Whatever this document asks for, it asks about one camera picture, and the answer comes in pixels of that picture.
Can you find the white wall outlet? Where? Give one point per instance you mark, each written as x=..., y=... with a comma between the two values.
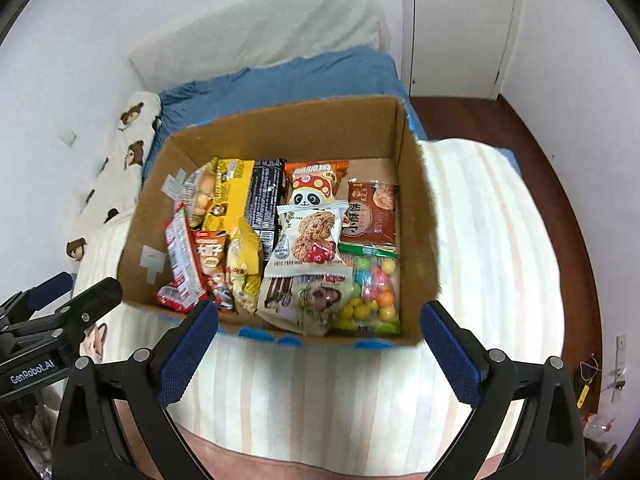
x=67, y=136

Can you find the white wall socket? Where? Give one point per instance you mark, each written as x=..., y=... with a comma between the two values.
x=620, y=347

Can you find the cardboard box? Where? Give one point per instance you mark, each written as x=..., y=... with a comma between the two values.
x=300, y=130

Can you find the blue blanket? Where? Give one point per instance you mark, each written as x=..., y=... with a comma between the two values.
x=300, y=80

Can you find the white door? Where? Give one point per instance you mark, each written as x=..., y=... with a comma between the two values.
x=460, y=25

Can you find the white oat cookie packet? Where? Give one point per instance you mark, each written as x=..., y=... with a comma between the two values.
x=310, y=240

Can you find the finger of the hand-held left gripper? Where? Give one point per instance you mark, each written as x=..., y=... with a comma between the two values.
x=95, y=300
x=47, y=290

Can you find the clear bag of round puffs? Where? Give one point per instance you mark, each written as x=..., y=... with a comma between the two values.
x=199, y=195

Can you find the white cloth covered headboard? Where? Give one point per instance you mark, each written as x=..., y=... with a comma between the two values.
x=260, y=30

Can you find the clear bag of colourful candy balls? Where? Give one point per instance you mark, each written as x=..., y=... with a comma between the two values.
x=372, y=295

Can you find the red and white snack packet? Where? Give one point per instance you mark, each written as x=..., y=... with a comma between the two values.
x=180, y=260

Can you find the brown pastry packet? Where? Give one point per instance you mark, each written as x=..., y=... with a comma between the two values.
x=372, y=212

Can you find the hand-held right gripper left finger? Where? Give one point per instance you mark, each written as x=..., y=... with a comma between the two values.
x=190, y=355

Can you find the yellow tag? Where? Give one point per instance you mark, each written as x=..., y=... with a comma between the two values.
x=583, y=396

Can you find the yellow and brown snack packet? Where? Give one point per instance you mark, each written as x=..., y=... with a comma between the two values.
x=230, y=195

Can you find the cream and brown wafer stick packet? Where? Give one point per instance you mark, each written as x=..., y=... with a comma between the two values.
x=277, y=300

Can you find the bear print pillow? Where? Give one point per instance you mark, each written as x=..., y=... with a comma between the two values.
x=125, y=160

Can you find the orange panda seed packet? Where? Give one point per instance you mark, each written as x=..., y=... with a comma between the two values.
x=315, y=180

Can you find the yellow panda snack packet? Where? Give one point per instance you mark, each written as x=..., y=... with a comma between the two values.
x=245, y=260

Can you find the white packet with brown picture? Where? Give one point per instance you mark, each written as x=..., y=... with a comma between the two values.
x=322, y=305

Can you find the black snack packet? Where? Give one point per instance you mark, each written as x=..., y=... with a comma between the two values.
x=265, y=200

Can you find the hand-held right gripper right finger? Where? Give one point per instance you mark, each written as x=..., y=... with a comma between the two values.
x=450, y=355

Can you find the red orange snack packet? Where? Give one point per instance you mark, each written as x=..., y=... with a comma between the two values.
x=211, y=257

